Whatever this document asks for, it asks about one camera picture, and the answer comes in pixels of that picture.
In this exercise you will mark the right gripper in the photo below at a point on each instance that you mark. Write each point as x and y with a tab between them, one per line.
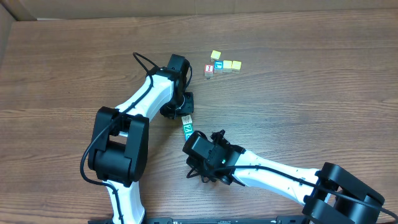
193	168

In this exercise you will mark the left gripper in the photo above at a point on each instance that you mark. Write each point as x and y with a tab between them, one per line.
188	104

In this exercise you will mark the green letter Z block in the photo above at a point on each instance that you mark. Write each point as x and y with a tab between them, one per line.
188	128

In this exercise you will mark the blue letter P block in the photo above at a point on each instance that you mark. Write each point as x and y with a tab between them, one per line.
187	135

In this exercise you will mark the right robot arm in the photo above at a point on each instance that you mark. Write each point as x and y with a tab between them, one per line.
328	195

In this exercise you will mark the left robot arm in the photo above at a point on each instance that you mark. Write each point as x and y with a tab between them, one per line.
117	154

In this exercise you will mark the red letter I block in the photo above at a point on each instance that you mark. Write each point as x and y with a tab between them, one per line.
209	71

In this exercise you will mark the blue picture block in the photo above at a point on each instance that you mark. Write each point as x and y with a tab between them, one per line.
218	67

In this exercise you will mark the yellow block far top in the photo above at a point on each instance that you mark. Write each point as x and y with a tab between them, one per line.
215	55

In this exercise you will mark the yellow block middle row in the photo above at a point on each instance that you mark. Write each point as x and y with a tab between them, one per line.
227	66

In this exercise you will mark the yellow block row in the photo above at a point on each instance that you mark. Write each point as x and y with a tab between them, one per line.
227	66
236	66

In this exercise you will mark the yellow block right row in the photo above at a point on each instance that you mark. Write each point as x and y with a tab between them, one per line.
236	66

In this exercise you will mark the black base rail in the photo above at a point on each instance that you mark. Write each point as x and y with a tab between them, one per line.
278	220

